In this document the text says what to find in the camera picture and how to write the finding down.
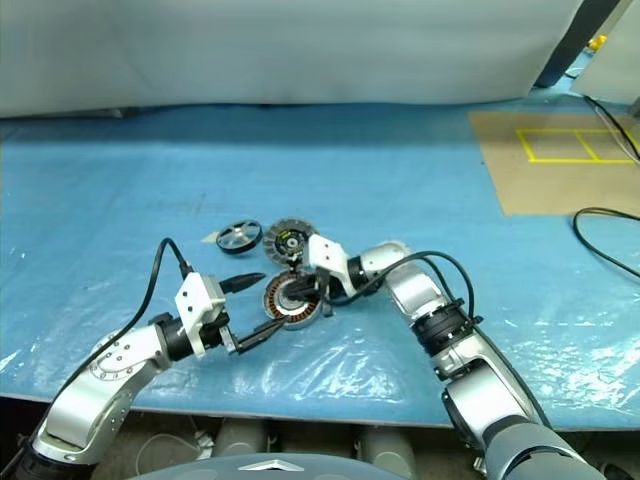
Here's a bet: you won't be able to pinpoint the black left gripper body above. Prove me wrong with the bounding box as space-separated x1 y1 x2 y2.
202 279 239 355

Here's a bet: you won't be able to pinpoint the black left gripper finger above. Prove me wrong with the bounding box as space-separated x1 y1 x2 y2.
222 272 266 297
234 318 286 356

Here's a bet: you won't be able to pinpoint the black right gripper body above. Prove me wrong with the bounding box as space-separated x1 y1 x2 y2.
314 269 335 320

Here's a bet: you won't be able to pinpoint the silver motor housing copper windings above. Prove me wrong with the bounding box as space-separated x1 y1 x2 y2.
260 272 325 330

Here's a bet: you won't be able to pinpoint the motor rotor with yellow centre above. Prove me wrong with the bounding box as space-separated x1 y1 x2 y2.
261 218 315 266

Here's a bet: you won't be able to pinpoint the black rotor ring silver spokes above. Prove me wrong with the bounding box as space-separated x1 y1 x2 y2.
215 218 264 259

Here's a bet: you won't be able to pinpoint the grey rounded cylinder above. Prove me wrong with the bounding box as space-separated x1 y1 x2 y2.
359 427 416 469
214 419 269 459

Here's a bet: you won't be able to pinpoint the blue plastic table cover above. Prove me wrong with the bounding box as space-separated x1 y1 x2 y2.
0 89 640 431

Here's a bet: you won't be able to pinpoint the grey robot torso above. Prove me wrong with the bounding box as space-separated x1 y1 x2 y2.
149 453 396 480

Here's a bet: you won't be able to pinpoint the white backdrop sheet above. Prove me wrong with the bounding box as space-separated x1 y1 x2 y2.
0 0 586 120

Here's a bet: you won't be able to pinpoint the brown cardboard mat yellow tape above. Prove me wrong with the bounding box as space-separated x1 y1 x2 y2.
467 110 640 217

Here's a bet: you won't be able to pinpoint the dark grey panel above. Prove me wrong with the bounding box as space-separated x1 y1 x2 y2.
537 0 624 90

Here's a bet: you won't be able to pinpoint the white board panel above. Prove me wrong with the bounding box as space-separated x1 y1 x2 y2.
569 0 640 109

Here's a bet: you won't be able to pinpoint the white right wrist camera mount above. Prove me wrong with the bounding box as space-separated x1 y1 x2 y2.
305 234 349 296

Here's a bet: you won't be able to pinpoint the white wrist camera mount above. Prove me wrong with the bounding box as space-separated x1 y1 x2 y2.
305 234 349 296
173 272 229 360

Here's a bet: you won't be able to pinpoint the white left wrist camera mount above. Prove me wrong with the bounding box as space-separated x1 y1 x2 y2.
173 272 229 360

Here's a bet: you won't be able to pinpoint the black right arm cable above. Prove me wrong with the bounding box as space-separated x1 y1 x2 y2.
327 250 484 326

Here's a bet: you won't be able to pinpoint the thick black cable loop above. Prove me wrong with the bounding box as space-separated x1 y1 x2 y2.
573 207 640 279

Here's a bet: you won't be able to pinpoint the thin black cable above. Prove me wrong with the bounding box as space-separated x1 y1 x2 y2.
582 93 640 164

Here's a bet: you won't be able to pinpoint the thin white cable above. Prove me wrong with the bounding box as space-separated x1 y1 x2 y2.
594 104 640 157

